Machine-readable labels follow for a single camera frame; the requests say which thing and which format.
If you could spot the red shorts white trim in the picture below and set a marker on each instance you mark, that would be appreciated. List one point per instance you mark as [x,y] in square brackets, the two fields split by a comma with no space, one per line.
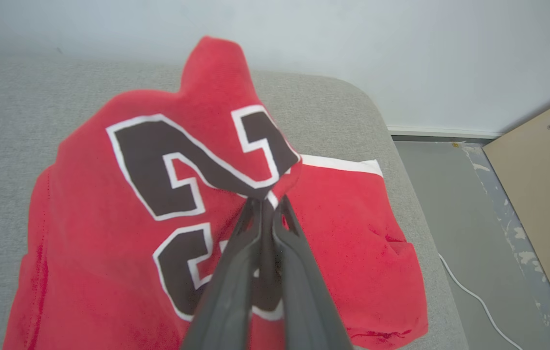
[352,233]

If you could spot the beige wooden board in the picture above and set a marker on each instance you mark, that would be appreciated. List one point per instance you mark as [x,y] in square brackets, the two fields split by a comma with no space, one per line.
[547,194]

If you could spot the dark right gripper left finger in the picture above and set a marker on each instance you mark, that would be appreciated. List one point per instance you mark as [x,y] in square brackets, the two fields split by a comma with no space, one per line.
[226,301]

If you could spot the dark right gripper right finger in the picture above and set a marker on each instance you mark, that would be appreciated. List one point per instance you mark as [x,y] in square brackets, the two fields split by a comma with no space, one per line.
[306,301]

